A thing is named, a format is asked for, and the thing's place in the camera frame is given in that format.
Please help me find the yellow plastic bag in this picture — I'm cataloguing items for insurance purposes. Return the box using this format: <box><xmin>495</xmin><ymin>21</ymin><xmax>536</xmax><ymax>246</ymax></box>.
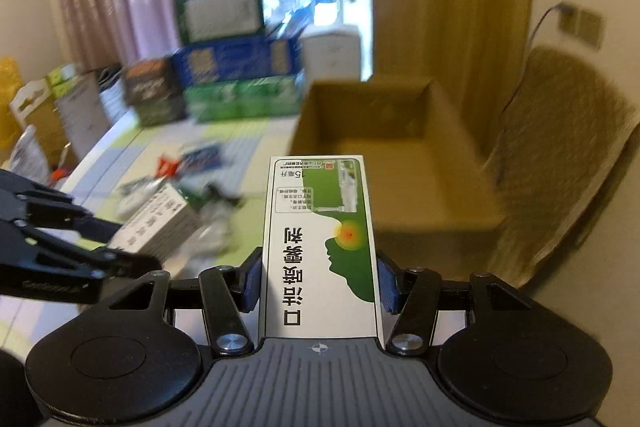
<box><xmin>0</xmin><ymin>57</ymin><xmax>23</xmax><ymax>153</ymax></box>

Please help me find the clear plastic blister pack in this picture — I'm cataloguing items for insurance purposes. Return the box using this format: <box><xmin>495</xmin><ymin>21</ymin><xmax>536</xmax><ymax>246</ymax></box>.
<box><xmin>176</xmin><ymin>202</ymin><xmax>236</xmax><ymax>270</ymax></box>

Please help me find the white carton box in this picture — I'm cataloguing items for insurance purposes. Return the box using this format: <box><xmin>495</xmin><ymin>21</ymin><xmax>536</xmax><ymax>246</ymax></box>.
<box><xmin>299</xmin><ymin>25</ymin><xmax>361</xmax><ymax>83</ymax></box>

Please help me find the clear plastic bag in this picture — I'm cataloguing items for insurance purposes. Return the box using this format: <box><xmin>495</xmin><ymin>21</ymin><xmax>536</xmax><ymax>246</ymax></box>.
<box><xmin>9</xmin><ymin>124</ymin><xmax>51</xmax><ymax>185</ymax></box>

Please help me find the black noncm box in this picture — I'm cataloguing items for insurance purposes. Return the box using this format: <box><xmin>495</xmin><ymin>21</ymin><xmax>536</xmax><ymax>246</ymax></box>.
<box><xmin>122</xmin><ymin>56</ymin><xmax>186</xmax><ymax>128</ymax></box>

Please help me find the wall power socket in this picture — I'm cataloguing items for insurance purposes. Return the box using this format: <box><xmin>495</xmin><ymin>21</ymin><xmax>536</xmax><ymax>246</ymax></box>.
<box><xmin>558</xmin><ymin>2</ymin><xmax>605</xmax><ymax>50</ymax></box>

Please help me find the brown quilted chair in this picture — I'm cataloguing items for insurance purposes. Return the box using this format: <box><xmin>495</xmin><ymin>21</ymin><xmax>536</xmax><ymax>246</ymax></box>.
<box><xmin>485</xmin><ymin>46</ymin><xmax>639</xmax><ymax>287</ymax></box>

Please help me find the blue white tissue pack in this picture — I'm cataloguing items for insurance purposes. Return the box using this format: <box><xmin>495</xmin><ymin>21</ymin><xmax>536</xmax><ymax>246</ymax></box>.
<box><xmin>180</xmin><ymin>143</ymin><xmax>224</xmax><ymax>172</ymax></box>

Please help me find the black cable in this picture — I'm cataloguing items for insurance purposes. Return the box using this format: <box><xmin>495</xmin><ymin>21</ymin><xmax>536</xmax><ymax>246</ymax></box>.
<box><xmin>199</xmin><ymin>183</ymin><xmax>244</xmax><ymax>210</ymax></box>

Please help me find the blue flat box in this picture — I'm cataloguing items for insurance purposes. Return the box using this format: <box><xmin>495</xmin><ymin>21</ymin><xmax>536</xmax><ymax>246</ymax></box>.
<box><xmin>172</xmin><ymin>36</ymin><xmax>302</xmax><ymax>88</ymax></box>

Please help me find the brown paper bag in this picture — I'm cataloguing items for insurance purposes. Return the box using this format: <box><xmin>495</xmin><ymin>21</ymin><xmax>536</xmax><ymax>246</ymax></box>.
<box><xmin>9</xmin><ymin>79</ymin><xmax>70</xmax><ymax>170</ymax></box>

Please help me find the dark green flat box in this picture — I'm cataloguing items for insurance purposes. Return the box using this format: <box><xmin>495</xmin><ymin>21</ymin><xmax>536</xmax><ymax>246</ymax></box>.
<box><xmin>174</xmin><ymin>0</ymin><xmax>266</xmax><ymax>46</ymax></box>

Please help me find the checkered tablecloth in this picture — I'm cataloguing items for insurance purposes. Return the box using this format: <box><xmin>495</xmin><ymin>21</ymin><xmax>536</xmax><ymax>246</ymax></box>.
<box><xmin>1</xmin><ymin>112</ymin><xmax>298</xmax><ymax>360</ymax></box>

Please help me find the grey paper bag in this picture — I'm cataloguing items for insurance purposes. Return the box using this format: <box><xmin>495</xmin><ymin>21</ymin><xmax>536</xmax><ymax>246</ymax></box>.
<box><xmin>53</xmin><ymin>72</ymin><xmax>111</xmax><ymax>159</ymax></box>

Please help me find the red snack packet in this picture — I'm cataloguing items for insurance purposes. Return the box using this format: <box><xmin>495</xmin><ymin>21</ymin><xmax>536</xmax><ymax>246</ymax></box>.
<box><xmin>154</xmin><ymin>155</ymin><xmax>181</xmax><ymax>179</ymax></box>

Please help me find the open cardboard box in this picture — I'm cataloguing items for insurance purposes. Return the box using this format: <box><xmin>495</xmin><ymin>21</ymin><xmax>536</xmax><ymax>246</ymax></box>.
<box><xmin>290</xmin><ymin>76</ymin><xmax>503</xmax><ymax>234</ymax></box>

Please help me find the green tissue pack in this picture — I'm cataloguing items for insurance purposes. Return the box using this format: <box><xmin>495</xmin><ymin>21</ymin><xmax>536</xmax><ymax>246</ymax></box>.
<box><xmin>183</xmin><ymin>76</ymin><xmax>305</xmax><ymax>122</ymax></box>

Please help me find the yellow curtain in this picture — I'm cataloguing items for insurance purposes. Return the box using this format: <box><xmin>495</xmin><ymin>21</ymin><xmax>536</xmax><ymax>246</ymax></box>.
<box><xmin>372</xmin><ymin>0</ymin><xmax>532</xmax><ymax>154</ymax></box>

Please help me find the silver foil bag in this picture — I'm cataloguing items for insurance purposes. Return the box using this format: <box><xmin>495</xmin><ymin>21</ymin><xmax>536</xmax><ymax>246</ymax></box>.
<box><xmin>115</xmin><ymin>176</ymin><xmax>209</xmax><ymax>221</ymax></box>

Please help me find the white yellow-flower medicine box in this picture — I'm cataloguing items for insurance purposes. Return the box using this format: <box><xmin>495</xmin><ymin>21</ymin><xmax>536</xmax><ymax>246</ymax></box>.
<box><xmin>107</xmin><ymin>184</ymin><xmax>202</xmax><ymax>262</ymax></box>

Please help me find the green white medicine box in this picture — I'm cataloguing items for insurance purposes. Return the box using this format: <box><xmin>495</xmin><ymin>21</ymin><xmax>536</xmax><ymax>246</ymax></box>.
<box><xmin>259</xmin><ymin>155</ymin><xmax>383</xmax><ymax>339</ymax></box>

